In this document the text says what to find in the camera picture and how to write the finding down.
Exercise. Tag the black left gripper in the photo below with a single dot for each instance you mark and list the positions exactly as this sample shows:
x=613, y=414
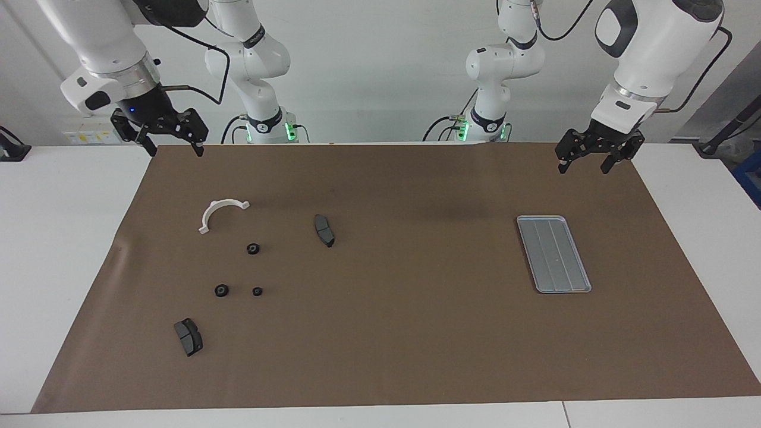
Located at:
x=603, y=139

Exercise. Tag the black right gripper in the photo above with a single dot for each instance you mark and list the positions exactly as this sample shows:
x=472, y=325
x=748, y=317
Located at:
x=156, y=116

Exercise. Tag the large black bearing gear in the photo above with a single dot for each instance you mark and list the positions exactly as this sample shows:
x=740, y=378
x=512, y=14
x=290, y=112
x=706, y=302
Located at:
x=254, y=248
x=221, y=290

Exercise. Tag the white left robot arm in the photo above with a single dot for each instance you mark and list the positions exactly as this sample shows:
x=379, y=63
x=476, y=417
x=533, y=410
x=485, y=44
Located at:
x=654, y=47

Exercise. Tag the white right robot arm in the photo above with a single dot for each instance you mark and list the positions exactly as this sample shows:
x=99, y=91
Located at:
x=101, y=35

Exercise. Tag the grey metal tray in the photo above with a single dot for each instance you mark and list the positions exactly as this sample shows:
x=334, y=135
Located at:
x=553, y=255

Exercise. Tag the black stand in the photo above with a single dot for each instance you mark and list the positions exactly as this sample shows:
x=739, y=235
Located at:
x=713, y=145

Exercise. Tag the black table clamp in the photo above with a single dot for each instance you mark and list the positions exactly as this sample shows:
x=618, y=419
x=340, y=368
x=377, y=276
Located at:
x=13, y=151

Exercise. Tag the blue box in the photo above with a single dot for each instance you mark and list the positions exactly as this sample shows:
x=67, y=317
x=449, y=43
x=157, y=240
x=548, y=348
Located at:
x=752, y=178

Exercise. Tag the grey slanted panel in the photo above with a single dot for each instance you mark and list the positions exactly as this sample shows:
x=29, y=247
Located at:
x=737, y=89

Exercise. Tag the dark grey brake pad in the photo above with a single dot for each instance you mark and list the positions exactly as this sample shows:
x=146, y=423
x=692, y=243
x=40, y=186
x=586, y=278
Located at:
x=324, y=230
x=188, y=337

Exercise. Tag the brown table mat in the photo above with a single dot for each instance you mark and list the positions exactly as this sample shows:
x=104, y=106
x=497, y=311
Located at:
x=416, y=333

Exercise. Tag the white curved plastic bracket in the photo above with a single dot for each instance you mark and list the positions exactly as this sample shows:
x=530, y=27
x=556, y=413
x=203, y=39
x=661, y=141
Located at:
x=209, y=212

